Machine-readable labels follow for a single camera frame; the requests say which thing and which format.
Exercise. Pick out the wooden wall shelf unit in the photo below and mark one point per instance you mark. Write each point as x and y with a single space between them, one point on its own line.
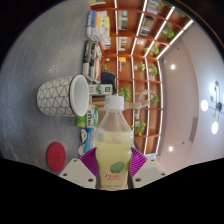
146 43

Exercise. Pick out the wooden artist mannequin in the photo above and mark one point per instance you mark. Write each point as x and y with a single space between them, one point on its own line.
138 105

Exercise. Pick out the flat round red coaster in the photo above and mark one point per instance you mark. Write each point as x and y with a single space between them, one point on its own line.
55 156

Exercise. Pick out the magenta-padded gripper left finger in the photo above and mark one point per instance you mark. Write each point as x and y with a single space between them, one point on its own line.
78 173

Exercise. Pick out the ceiling air vent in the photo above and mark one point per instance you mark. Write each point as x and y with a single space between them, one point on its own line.
193 129

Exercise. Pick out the stack of dark books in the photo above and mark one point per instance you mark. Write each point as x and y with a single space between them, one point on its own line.
91 60

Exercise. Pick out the dark blue chair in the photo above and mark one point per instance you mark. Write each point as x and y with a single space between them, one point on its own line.
108 78

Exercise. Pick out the round recessed ceiling light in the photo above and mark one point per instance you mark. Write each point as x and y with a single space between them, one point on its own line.
172 66
170 148

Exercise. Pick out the small painted oval stone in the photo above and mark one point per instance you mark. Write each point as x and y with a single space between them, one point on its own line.
83 135
81 150

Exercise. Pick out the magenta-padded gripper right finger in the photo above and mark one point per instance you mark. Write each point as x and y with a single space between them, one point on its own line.
148 173

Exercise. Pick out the yellow drink bottle white cap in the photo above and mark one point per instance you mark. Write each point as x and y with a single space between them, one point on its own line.
114 146

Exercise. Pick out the green cardboard box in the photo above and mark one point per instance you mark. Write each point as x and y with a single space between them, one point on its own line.
88 117

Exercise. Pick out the multi-globe ceiling lamp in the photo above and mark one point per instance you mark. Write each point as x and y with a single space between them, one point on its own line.
215 106

